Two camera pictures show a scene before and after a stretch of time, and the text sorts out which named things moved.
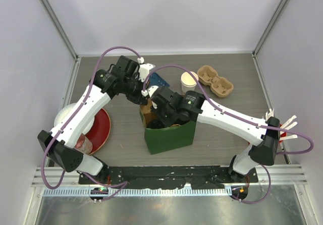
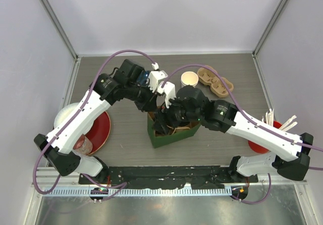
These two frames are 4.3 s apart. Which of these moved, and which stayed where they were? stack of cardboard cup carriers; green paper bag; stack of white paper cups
Moved: green paper bag
Stayed: stack of white paper cups; stack of cardboard cup carriers
